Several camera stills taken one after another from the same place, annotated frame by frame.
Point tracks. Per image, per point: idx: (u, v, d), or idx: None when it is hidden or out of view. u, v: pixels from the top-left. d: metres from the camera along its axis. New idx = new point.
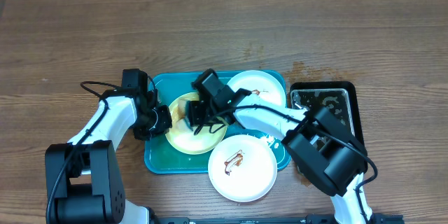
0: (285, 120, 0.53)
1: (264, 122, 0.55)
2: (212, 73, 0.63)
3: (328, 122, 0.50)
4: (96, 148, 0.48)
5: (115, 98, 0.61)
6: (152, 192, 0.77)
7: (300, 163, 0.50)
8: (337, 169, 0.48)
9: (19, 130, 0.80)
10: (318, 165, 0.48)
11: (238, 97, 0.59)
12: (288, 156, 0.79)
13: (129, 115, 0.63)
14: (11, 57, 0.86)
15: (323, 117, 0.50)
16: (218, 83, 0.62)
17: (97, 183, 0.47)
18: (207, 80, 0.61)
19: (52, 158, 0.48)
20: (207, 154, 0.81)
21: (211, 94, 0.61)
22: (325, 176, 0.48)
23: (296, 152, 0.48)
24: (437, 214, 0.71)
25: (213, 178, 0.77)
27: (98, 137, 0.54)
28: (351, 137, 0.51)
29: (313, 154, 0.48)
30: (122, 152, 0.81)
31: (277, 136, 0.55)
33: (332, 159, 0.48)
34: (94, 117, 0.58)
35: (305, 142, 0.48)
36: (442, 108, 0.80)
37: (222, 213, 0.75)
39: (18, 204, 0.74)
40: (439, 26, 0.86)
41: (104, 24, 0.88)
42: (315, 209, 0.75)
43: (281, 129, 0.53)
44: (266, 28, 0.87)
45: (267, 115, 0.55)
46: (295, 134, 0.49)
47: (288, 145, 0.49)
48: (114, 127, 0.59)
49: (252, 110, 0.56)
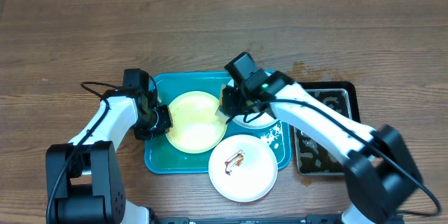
0: (347, 135, 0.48)
1: (318, 128, 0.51)
2: (246, 54, 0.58)
3: (395, 148, 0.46)
4: (98, 148, 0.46)
5: (116, 97, 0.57)
6: (152, 192, 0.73)
7: (355, 186, 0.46)
8: (392, 199, 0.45)
9: (19, 129, 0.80)
10: (379, 196, 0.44)
11: (273, 82, 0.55)
12: (289, 155, 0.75)
13: (131, 115, 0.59)
14: (13, 57, 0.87)
15: (393, 143, 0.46)
16: (251, 66, 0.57)
17: (97, 183, 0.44)
18: (240, 61, 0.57)
19: (52, 158, 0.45)
20: (207, 154, 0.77)
21: (243, 77, 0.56)
22: (381, 206, 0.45)
23: (360, 180, 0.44)
24: (437, 214, 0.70)
25: (215, 178, 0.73)
27: (99, 138, 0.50)
28: (414, 166, 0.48)
29: (377, 184, 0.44)
30: (121, 152, 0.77)
31: (327, 145, 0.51)
33: (392, 188, 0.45)
34: (95, 118, 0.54)
35: (371, 169, 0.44)
36: (442, 108, 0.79)
37: (222, 213, 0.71)
39: (17, 204, 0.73)
40: (439, 26, 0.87)
41: (106, 25, 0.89)
42: (315, 209, 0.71)
43: (339, 143, 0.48)
44: (267, 28, 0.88)
45: (318, 119, 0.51)
46: (358, 157, 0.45)
47: (351, 169, 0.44)
48: (116, 128, 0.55)
49: (299, 108, 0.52)
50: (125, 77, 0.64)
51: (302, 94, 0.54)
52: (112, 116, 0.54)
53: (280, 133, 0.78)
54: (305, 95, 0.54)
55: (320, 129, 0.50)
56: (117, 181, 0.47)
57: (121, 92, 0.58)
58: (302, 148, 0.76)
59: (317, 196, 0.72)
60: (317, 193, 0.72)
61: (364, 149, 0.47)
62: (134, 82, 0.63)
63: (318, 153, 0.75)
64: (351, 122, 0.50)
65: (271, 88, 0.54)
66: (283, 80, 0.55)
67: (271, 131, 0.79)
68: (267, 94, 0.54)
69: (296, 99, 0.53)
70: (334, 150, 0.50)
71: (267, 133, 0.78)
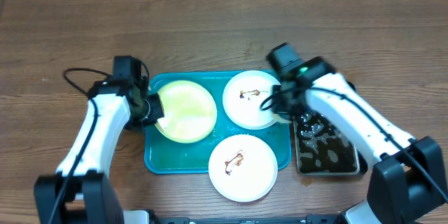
0: (384, 138, 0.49)
1: (353, 122, 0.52)
2: (287, 45, 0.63)
3: (431, 159, 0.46)
4: (89, 180, 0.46)
5: (105, 100, 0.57)
6: (152, 192, 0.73)
7: (378, 190, 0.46)
8: (411, 208, 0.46)
9: (19, 129, 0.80)
10: (401, 204, 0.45)
11: (313, 68, 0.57)
12: (289, 155, 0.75)
13: (124, 115, 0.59)
14: (12, 57, 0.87)
15: (430, 155, 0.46)
16: (291, 55, 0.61)
17: (92, 218, 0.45)
18: (281, 50, 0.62)
19: (43, 193, 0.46)
20: (206, 153, 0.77)
21: (281, 64, 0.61)
22: (400, 215, 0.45)
23: (388, 185, 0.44)
24: (437, 214, 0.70)
25: (215, 179, 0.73)
27: (89, 158, 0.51)
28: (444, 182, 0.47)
29: (402, 192, 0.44)
30: (121, 152, 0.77)
31: (359, 143, 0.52)
33: (414, 198, 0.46)
34: (85, 130, 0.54)
35: (401, 176, 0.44)
36: (442, 108, 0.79)
37: (222, 213, 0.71)
39: (17, 204, 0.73)
40: (439, 26, 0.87)
41: (106, 25, 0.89)
42: (315, 209, 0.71)
43: (373, 141, 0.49)
44: (267, 28, 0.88)
45: (354, 113, 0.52)
46: (390, 160, 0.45)
47: (381, 172, 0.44)
48: (108, 138, 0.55)
49: (337, 99, 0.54)
50: (115, 66, 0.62)
51: (345, 89, 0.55)
52: (102, 128, 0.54)
53: (280, 134, 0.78)
54: (346, 88, 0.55)
55: (356, 126, 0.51)
56: (113, 206, 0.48)
57: (109, 87, 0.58)
58: (302, 148, 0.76)
59: (317, 196, 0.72)
60: (318, 193, 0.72)
61: (399, 153, 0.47)
62: (124, 72, 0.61)
63: (318, 153, 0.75)
64: (388, 124, 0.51)
65: (310, 75, 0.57)
66: (325, 69, 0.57)
67: (271, 131, 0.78)
68: (302, 79, 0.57)
69: (336, 91, 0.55)
70: (365, 149, 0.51)
71: (266, 133, 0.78)
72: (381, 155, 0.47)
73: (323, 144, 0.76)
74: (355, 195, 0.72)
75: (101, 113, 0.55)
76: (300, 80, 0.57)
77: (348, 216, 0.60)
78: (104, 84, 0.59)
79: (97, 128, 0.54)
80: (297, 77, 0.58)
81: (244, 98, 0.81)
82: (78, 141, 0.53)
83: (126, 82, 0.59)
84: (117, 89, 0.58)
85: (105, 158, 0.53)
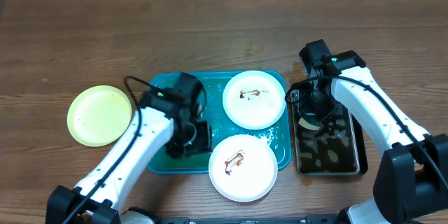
0: (400, 130, 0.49)
1: (371, 113, 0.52)
2: (321, 42, 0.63)
3: (445, 156, 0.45)
4: (106, 213, 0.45)
5: (152, 118, 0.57)
6: (152, 192, 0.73)
7: (386, 178, 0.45)
8: (416, 203, 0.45)
9: (18, 129, 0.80)
10: (405, 195, 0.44)
11: (345, 61, 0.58)
12: (289, 155, 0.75)
13: (162, 138, 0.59)
14: (12, 57, 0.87)
15: (444, 151, 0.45)
16: (325, 51, 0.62)
17: None
18: (316, 45, 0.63)
19: (54, 201, 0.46)
20: (207, 155, 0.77)
21: (313, 57, 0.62)
22: (402, 208, 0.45)
23: (395, 172, 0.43)
24: (437, 214, 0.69)
25: (215, 179, 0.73)
27: (110, 185, 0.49)
28: None
29: (409, 182, 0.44)
30: None
31: (374, 132, 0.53)
33: (418, 194, 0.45)
34: (120, 150, 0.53)
35: (410, 166, 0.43)
36: (442, 108, 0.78)
37: (222, 213, 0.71)
39: (17, 204, 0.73)
40: (439, 27, 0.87)
41: (106, 25, 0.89)
42: (316, 209, 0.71)
43: (390, 133, 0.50)
44: (267, 28, 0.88)
45: (374, 103, 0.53)
46: (404, 150, 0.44)
47: (391, 158, 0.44)
48: (137, 166, 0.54)
49: (360, 91, 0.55)
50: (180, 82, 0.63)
51: (369, 82, 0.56)
52: (136, 152, 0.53)
53: (281, 134, 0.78)
54: (372, 82, 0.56)
55: (375, 115, 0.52)
56: None
57: (167, 99, 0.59)
58: (302, 148, 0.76)
59: (317, 196, 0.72)
60: (318, 193, 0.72)
61: (411, 145, 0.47)
62: (185, 91, 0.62)
63: (318, 152, 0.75)
64: (407, 119, 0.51)
65: (339, 66, 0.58)
66: (355, 63, 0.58)
67: (271, 131, 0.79)
68: (332, 67, 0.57)
69: (361, 82, 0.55)
70: (381, 139, 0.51)
71: (266, 133, 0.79)
72: (393, 144, 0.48)
73: (323, 145, 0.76)
74: (356, 195, 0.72)
75: (143, 134, 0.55)
76: (329, 69, 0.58)
77: (351, 213, 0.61)
78: (158, 94, 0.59)
79: (131, 150, 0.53)
80: (327, 65, 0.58)
81: (244, 98, 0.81)
82: (110, 159, 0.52)
83: (183, 101, 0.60)
84: (167, 107, 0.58)
85: (127, 185, 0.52)
